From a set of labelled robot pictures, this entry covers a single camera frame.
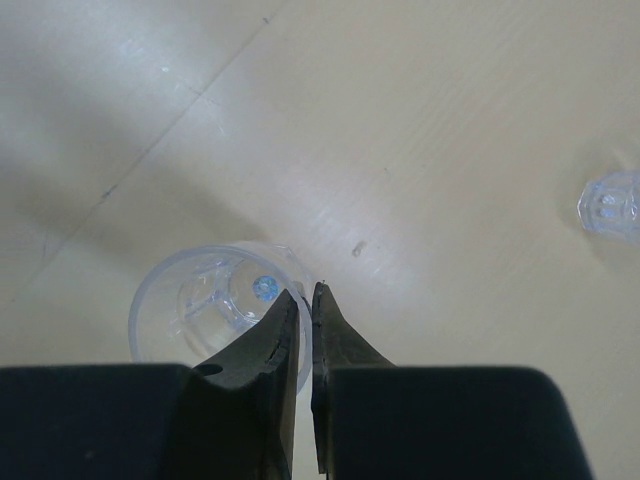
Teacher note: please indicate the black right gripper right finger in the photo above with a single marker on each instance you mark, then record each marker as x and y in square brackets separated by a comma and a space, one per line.
[376, 420]

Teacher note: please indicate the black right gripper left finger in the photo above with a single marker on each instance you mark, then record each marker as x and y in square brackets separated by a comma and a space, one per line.
[230, 417]

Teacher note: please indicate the small clear glass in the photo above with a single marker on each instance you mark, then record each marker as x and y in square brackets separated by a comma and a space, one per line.
[609, 206]
[199, 300]

